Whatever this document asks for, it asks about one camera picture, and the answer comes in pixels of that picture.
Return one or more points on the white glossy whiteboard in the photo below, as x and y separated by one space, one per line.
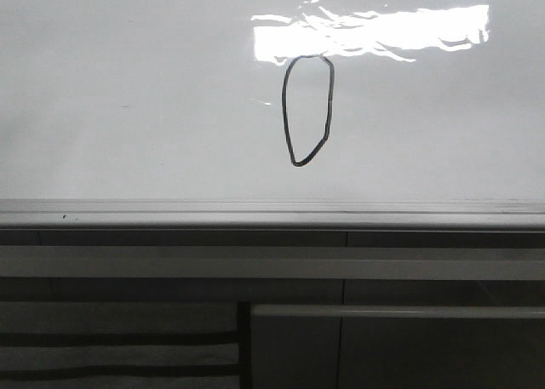
294 100

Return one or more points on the grey cabinet with drawers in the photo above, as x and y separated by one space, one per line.
105 332

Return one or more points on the aluminium whiteboard tray rail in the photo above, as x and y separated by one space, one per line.
33 214

